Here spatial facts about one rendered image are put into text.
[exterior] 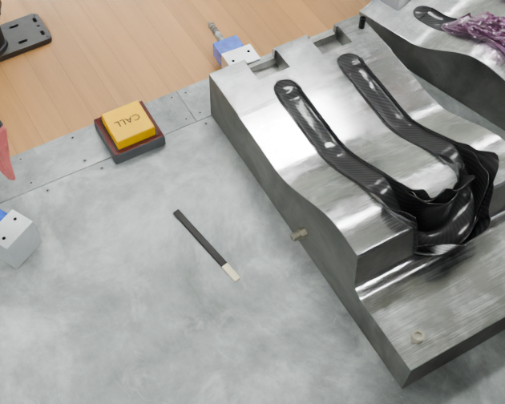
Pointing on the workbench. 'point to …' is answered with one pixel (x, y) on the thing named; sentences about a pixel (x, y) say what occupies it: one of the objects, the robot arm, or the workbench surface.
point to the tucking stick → (207, 245)
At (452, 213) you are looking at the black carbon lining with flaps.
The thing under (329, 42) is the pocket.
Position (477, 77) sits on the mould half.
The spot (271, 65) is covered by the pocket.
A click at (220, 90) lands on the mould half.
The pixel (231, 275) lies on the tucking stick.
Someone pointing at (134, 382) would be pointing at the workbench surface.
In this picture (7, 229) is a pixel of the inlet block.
